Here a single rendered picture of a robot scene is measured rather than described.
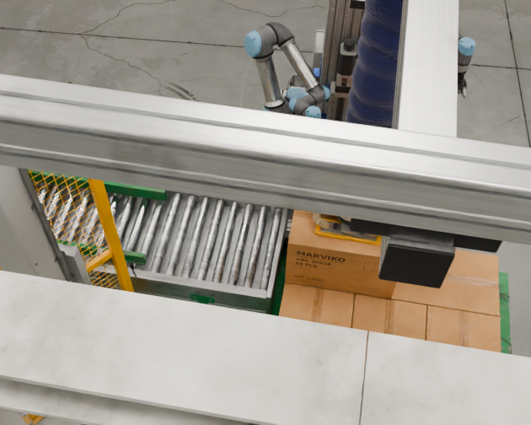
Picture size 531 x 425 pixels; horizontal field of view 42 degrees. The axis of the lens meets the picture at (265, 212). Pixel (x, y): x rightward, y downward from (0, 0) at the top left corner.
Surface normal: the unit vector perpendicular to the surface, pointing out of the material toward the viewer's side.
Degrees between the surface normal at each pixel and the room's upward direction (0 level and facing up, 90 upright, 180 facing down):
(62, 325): 0
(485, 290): 0
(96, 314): 0
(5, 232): 90
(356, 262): 90
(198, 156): 90
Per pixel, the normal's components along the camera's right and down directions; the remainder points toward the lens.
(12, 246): -0.17, 0.80
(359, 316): 0.02, -0.58
